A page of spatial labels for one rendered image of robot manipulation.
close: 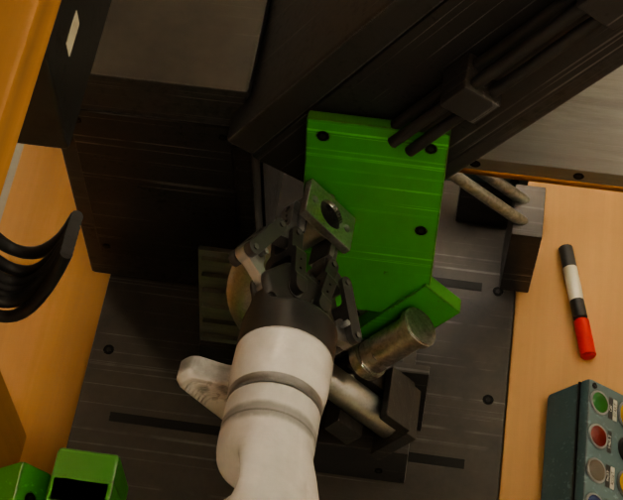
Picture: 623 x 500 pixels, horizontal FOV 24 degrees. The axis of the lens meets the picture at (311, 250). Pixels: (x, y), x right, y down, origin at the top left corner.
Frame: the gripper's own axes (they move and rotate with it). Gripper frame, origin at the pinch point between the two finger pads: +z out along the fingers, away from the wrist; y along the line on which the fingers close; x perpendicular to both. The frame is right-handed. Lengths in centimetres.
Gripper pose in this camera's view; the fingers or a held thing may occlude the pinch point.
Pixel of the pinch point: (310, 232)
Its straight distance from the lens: 118.9
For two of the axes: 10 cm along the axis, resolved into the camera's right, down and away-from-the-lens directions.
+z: 1.4, -6.9, 7.1
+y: -6.7, -6.0, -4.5
